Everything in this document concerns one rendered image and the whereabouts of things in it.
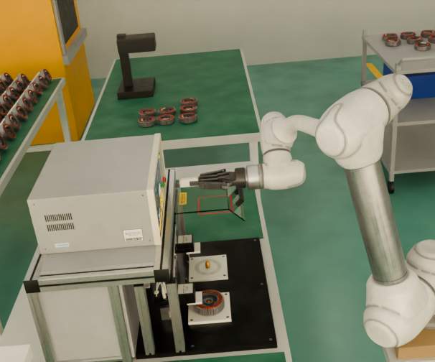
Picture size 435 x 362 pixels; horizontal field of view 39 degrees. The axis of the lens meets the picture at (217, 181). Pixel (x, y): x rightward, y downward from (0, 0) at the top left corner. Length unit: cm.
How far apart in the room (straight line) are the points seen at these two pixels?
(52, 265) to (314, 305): 182
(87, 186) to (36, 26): 365
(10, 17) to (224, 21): 267
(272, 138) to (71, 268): 82
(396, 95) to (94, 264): 102
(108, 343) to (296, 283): 174
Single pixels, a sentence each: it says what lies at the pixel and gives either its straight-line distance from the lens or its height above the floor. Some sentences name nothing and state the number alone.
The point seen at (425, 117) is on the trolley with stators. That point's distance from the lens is 437.
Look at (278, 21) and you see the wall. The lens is 729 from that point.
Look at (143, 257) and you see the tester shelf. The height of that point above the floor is 111.
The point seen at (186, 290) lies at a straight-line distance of 217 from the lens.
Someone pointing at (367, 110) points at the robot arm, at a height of 159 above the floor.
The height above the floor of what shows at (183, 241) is 92.
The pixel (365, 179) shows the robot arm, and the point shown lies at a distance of 168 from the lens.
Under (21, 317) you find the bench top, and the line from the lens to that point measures 244.
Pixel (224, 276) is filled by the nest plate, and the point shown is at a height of 78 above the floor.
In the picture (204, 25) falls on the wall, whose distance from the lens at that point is 724.
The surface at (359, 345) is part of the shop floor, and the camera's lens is 323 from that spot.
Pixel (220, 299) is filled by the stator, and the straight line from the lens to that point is 220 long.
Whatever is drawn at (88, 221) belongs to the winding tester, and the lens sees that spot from 196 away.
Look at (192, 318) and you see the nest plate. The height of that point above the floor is 78.
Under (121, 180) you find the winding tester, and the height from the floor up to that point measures 132.
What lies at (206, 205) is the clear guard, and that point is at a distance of 226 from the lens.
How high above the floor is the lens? 219
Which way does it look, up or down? 28 degrees down
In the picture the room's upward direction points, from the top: 5 degrees counter-clockwise
